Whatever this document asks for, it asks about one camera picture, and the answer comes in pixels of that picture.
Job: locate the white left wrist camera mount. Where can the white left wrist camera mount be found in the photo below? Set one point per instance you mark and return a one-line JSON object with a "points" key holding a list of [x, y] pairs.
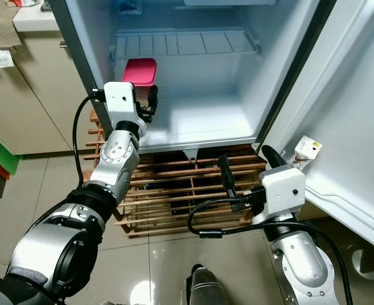
{"points": [[120, 101]]}

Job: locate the clear fridge shelf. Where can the clear fridge shelf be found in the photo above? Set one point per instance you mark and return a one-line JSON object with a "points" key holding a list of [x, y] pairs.
{"points": [[186, 43]]}

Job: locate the pink lidded container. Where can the pink lidded container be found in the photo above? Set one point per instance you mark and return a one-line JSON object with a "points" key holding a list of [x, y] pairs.
{"points": [[141, 71]]}

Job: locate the red white packet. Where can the red white packet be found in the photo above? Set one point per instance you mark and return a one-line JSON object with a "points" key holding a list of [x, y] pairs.
{"points": [[21, 2]]}

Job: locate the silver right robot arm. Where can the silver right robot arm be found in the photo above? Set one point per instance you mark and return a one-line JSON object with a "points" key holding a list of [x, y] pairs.
{"points": [[301, 267]]}

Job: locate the fridge thermostat knob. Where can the fridge thermostat knob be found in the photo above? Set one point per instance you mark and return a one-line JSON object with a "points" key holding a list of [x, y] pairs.
{"points": [[129, 7]]}

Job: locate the grey small fridge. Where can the grey small fridge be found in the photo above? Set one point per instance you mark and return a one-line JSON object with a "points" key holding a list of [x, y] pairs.
{"points": [[212, 82]]}

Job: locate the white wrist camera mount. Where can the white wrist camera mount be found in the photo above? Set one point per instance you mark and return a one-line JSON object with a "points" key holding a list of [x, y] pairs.
{"points": [[120, 101], [285, 187]]}

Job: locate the wooden slatted rack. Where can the wooden slatted rack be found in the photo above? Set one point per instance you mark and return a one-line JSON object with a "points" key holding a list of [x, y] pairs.
{"points": [[167, 184]]}

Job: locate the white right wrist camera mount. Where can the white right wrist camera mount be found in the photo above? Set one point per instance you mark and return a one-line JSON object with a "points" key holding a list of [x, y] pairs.
{"points": [[285, 187]]}

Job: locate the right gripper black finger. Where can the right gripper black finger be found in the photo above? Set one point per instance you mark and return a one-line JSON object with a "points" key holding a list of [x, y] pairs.
{"points": [[226, 175], [270, 157]]}

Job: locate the white barcode paper label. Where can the white barcode paper label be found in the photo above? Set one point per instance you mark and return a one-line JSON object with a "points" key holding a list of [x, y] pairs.
{"points": [[0, 59]]}

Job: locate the grey robot leg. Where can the grey robot leg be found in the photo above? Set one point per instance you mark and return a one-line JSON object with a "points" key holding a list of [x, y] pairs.
{"points": [[209, 289]]}

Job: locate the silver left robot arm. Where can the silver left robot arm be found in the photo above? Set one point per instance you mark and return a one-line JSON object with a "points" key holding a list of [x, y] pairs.
{"points": [[117, 159]]}

